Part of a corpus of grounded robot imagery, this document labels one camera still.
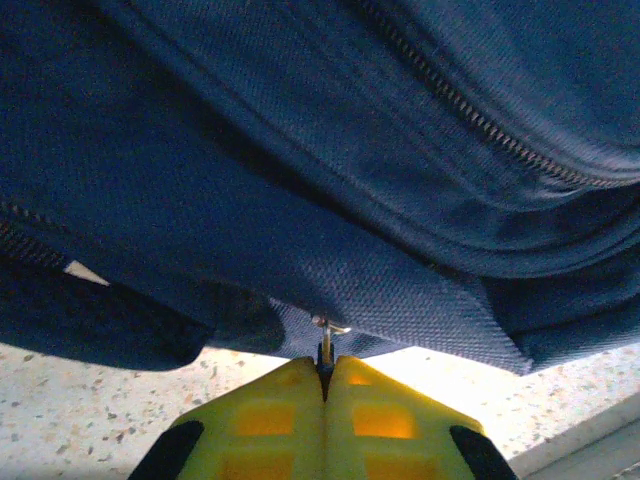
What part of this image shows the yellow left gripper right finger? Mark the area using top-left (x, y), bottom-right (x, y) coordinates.
top-left (325, 354), bottom-right (519, 480)

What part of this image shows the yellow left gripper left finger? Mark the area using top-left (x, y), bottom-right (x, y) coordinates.
top-left (127, 356), bottom-right (328, 480)

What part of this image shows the metal zipper pull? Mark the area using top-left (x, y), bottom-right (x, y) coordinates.
top-left (309, 312), bottom-right (352, 374)

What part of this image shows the navy blue backpack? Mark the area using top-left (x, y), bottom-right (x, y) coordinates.
top-left (0, 0), bottom-right (640, 377)

